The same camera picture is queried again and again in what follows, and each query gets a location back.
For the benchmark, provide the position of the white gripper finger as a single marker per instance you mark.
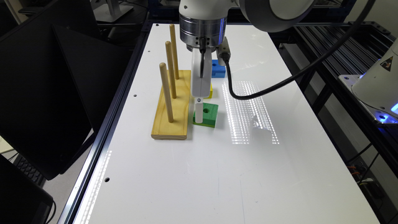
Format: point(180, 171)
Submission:
point(198, 110)

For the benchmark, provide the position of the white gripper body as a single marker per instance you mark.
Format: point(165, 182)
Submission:
point(201, 73)

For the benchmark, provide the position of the green wooden block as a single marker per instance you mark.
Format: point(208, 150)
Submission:
point(210, 112)

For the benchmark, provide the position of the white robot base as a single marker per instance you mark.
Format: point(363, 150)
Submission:
point(376, 89)

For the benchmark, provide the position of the yellow wooden block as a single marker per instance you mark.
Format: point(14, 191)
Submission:
point(211, 92)

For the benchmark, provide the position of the blue wooden block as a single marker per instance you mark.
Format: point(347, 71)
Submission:
point(218, 71)

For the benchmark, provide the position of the middle wooden peg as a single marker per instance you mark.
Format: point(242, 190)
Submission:
point(170, 62)

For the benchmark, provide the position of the wooden peg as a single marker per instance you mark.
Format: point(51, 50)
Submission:
point(166, 90)
point(174, 50)
point(170, 62)

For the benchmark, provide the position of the front wooden peg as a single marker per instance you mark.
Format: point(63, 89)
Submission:
point(166, 90)

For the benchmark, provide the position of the rear wooden peg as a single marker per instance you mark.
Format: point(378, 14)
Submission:
point(174, 50)

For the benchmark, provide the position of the wooden peg board base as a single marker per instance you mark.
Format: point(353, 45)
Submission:
point(177, 130)

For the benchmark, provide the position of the silver monitor stand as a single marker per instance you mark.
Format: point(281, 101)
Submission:
point(111, 11)

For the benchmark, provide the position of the black monitor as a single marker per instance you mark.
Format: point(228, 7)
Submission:
point(58, 79)

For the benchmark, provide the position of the black keyboard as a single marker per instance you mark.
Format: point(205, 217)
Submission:
point(29, 170)

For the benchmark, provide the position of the black aluminium frame rails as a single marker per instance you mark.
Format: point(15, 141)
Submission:
point(353, 58)

